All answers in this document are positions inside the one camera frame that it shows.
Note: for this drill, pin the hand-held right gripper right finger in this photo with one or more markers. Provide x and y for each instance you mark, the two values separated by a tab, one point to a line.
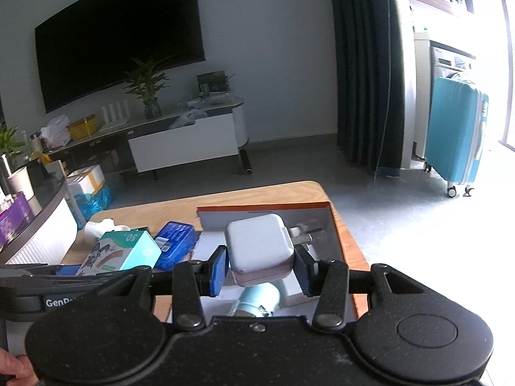
306	273

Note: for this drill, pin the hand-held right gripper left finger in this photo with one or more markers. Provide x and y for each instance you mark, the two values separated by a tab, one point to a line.
217	271

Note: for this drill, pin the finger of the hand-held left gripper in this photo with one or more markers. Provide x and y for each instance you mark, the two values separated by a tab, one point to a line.
68	270

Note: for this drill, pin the white charger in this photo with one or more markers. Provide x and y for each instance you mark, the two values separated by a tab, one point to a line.
257	249

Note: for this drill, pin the cotton swab jar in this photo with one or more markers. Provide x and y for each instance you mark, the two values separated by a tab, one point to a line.
257	299

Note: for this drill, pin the orange and white cardboard box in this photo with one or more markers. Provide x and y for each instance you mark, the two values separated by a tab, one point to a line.
219	219

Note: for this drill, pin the teal box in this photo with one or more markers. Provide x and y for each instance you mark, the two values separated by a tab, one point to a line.
132	251

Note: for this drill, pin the person's left hand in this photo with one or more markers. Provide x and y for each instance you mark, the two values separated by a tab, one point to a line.
12	368

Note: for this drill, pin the curved grey counter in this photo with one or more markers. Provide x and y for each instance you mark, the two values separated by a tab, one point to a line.
44	233

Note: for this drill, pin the blue clear plastic box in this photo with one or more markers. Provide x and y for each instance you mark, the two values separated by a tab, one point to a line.
175	245

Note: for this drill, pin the blue plastic bag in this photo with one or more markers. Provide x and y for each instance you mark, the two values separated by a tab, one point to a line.
92	205

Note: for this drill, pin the purple tray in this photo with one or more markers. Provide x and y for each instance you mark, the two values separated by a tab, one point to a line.
14	219

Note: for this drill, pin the yellow and white carton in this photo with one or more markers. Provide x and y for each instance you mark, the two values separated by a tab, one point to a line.
86	181

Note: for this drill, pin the white pot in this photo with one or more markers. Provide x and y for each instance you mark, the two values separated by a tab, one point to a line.
21	183

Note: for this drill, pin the dark rolled mat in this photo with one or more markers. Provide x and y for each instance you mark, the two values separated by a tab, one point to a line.
245	163

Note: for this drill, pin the white and dark TV cabinet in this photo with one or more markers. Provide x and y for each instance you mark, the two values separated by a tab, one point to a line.
185	148

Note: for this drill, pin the white plastic bag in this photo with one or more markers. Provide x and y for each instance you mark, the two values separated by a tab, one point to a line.
55	132

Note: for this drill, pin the leafy plant in steel vase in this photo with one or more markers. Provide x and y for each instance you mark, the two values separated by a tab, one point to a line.
8	140

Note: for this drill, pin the yellow box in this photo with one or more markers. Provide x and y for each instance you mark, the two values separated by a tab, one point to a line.
82	128

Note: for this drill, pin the bluish plastic bag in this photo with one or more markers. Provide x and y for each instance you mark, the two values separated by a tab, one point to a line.
187	120

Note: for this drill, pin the white router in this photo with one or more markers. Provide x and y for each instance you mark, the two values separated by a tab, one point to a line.
116	118

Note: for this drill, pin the clear flat boxes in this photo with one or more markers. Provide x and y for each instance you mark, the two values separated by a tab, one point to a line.
209	99

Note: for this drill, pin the green printed box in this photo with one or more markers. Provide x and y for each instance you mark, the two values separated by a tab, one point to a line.
212	82

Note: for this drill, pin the green plant in glass vase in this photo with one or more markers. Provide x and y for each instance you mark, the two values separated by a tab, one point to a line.
147	84

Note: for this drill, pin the teal suitcase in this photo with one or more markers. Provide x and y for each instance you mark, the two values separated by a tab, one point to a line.
454	132

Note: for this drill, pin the dark curtain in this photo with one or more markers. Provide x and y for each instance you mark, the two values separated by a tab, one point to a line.
366	68

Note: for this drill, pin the white washing machine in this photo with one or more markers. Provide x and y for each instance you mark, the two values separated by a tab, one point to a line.
446	60

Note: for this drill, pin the black wall television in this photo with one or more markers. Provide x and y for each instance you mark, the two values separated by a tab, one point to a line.
120	36

